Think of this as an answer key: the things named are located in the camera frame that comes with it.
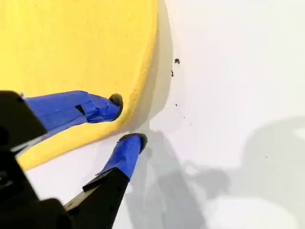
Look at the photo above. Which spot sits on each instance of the yellow square microfibre towel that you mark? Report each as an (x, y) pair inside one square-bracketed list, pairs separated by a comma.
[(71, 47)]

